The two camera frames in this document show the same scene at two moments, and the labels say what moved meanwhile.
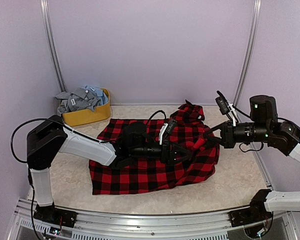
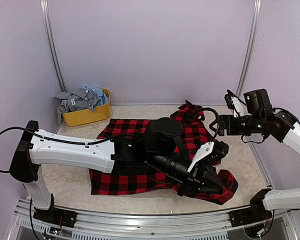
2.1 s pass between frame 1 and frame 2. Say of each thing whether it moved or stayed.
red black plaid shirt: moved
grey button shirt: stayed
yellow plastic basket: stayed
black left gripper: moved
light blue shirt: stayed
